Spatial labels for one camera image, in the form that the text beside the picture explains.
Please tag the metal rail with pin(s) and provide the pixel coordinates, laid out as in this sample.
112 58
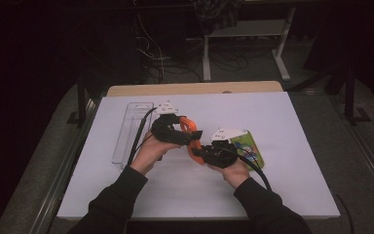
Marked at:
65 175
370 162

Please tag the white desk frame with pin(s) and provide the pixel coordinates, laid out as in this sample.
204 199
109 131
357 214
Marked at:
206 58

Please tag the person's right hand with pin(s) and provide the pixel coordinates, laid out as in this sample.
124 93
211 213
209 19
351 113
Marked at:
237 175

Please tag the black metal stand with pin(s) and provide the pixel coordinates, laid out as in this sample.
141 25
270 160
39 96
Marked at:
82 97
349 94

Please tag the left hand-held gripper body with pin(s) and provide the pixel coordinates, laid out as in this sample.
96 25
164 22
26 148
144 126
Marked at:
165 131

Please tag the green cartoon phone case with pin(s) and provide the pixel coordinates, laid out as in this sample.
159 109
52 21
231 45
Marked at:
250 149

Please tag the white table mat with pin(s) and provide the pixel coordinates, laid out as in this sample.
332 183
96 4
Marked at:
289 130

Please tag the person's left hand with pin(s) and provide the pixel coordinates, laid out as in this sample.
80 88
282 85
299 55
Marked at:
149 152

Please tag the orange phone case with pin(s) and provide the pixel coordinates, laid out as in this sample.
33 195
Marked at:
188 124

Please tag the dark patterned cloth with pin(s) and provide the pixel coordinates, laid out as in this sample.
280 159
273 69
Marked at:
217 13

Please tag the clear plastic tray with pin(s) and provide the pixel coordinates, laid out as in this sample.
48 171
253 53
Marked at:
126 136

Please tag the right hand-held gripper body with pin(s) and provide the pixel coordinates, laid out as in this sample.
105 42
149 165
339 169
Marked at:
222 156

